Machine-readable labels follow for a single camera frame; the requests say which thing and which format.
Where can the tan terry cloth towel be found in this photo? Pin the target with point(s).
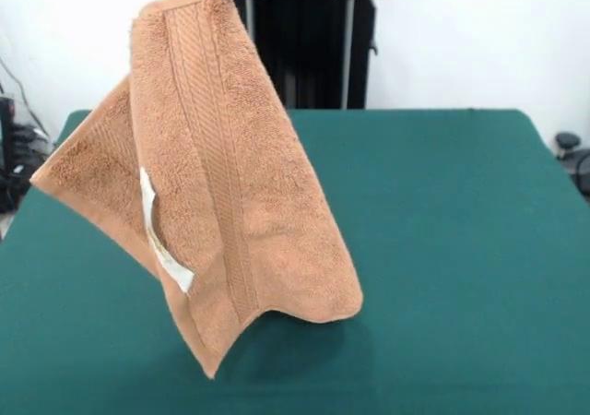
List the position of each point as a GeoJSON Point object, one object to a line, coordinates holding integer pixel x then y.
{"type": "Point", "coordinates": [230, 180]}

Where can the dark green table cloth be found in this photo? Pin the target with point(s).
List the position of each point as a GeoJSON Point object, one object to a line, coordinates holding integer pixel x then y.
{"type": "Point", "coordinates": [461, 249]}

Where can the grey wheeled floor base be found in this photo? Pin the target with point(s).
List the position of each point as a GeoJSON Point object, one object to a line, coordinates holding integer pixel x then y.
{"type": "Point", "coordinates": [568, 140]}

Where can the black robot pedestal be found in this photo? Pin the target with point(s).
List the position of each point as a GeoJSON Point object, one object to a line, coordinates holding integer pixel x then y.
{"type": "Point", "coordinates": [313, 55]}

